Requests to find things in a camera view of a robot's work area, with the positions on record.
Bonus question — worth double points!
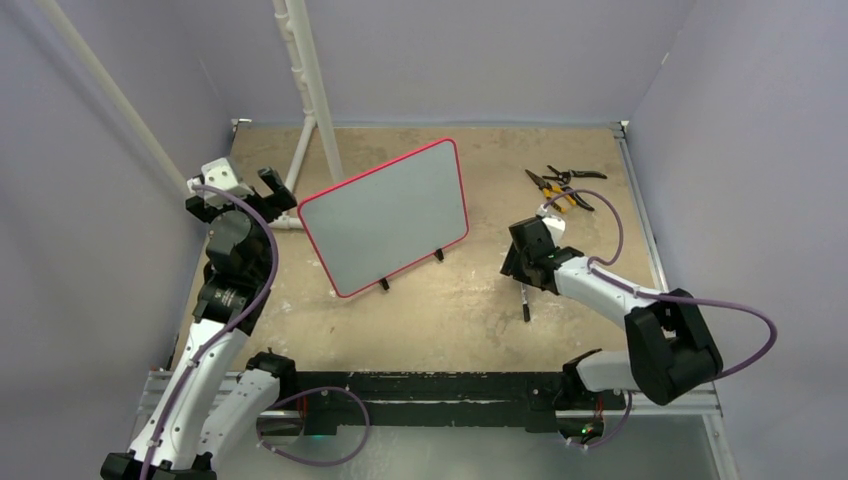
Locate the white marker pen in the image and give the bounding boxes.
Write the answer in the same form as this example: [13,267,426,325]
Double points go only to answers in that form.
[520,284,532,323]

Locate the red framed whiteboard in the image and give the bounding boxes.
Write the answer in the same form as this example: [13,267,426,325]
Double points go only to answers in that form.
[297,138,470,298]

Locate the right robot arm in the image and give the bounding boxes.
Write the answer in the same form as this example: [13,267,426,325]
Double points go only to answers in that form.
[501,216,724,407]

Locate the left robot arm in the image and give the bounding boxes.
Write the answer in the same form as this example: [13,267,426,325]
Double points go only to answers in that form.
[100,160,298,479]

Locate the black base bar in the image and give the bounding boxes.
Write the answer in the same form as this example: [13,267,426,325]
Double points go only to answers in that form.
[293,371,626,435]

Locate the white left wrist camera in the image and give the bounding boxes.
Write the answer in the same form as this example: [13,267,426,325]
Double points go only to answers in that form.
[200,157,254,198]

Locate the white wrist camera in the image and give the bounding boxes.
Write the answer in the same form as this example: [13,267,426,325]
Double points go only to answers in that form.
[535,205,566,246]
[200,157,254,198]

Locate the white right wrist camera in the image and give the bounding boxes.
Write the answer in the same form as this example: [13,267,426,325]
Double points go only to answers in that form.
[535,205,566,246]

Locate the yellow handled pliers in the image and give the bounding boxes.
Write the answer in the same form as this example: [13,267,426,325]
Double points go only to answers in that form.
[525,170,594,211]

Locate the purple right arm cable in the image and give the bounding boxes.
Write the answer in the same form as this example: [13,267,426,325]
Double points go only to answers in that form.
[543,188,779,382]

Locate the black handled pliers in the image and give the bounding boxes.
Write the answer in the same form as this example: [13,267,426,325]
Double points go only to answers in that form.
[543,165,608,186]

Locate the white PVC pipe frame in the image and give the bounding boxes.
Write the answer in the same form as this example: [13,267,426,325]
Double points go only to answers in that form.
[35,1,343,193]

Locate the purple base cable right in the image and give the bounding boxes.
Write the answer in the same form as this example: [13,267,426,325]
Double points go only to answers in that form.
[563,390,634,452]

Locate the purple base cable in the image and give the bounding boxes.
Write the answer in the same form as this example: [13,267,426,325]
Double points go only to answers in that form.
[563,390,634,452]
[254,386,371,468]

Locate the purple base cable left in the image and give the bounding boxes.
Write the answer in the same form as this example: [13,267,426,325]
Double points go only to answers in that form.
[254,386,371,468]

